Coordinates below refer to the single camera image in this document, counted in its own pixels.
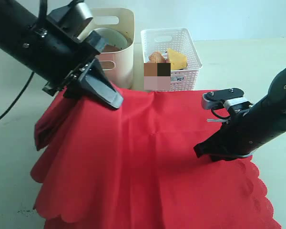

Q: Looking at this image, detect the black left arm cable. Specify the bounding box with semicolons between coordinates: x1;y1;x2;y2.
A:
0;0;48;127

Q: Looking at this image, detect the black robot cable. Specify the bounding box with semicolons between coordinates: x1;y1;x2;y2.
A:
211;107;232;121

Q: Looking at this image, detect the red tablecloth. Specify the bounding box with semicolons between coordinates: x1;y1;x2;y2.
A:
31;89;280;229

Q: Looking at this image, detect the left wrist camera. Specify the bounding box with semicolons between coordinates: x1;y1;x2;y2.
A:
48;0;93;38

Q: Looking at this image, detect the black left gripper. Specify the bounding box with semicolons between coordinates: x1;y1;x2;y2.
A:
26;14;124;110

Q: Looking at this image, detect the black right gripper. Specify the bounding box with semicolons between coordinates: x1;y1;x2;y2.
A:
194;102;272;161

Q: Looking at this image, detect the bread piece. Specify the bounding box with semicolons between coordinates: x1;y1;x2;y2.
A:
148;52;168;63

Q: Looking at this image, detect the blue white milk carton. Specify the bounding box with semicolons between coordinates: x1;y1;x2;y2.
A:
171;76;184;83

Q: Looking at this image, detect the white ceramic bowl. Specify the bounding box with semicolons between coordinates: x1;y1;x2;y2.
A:
95;28;128;49

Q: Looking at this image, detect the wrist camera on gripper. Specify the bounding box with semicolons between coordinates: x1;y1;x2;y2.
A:
201;88;253;113

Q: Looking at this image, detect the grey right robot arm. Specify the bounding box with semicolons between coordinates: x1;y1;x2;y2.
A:
194;68;286;161

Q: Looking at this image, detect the brown wooden plate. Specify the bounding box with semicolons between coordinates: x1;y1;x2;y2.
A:
98;45;121;71

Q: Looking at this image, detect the cream plastic bin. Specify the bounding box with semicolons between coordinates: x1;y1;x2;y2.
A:
86;8;135;88

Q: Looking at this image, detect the white perforated plastic basket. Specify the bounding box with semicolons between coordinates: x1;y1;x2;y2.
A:
141;28;202;91

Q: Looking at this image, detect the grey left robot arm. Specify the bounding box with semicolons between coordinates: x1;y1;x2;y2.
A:
0;0;123;109

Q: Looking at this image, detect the yellow cheese wedge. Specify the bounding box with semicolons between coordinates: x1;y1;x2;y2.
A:
167;48;187;71

